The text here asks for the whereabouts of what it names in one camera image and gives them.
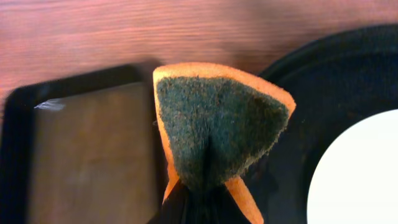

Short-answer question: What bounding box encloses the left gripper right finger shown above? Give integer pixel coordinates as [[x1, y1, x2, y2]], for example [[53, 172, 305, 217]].
[[198, 185, 250, 224]]

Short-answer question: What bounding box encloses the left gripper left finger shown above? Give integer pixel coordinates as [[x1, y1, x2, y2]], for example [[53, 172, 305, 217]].
[[147, 180, 189, 224]]

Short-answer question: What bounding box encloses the light green plate top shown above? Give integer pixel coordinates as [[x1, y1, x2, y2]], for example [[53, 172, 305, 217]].
[[307, 110, 397, 224]]

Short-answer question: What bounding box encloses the black rectangular tray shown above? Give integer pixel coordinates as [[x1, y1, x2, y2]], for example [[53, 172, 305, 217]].
[[1, 63, 164, 224]]

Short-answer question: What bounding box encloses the black round tray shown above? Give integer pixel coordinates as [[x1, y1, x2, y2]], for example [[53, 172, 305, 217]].
[[244, 24, 397, 223]]

